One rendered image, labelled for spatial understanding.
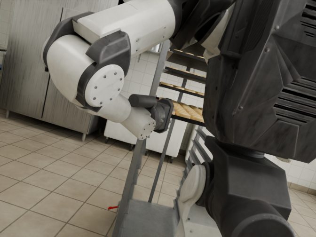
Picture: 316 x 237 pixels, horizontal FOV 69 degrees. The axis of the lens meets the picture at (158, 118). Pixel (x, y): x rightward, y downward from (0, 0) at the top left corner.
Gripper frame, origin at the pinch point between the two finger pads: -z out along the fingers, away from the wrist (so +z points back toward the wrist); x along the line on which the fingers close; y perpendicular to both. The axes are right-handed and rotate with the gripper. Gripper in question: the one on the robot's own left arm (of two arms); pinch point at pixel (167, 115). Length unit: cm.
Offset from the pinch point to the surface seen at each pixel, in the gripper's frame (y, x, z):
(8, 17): 425, 45, -168
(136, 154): 23.3, -29.2, -26.6
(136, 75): 193, 6, -260
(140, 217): 29, -90, -68
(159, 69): 23.1, 16.2, -26.9
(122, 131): 155, -78, -204
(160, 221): 17, -90, -77
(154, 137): 109, -72, -222
